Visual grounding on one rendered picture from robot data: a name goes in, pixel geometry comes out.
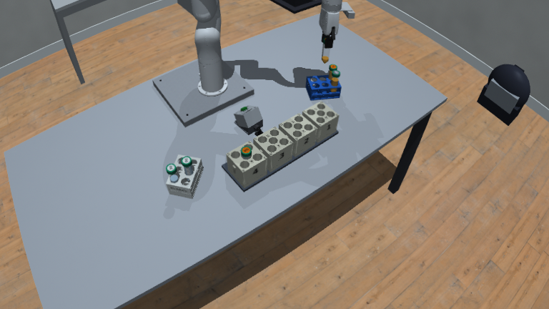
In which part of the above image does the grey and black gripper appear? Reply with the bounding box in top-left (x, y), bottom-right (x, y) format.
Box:
top-left (319, 7), bottom-right (340, 49)

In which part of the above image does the green-capped sample tube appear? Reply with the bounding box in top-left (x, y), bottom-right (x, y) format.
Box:
top-left (241, 146), bottom-right (252, 160)

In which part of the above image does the blue tube rack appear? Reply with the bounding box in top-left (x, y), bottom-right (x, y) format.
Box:
top-left (306, 75), bottom-right (342, 101)

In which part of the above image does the white tube rack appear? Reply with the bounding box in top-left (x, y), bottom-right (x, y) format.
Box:
top-left (166, 155), bottom-right (203, 199)

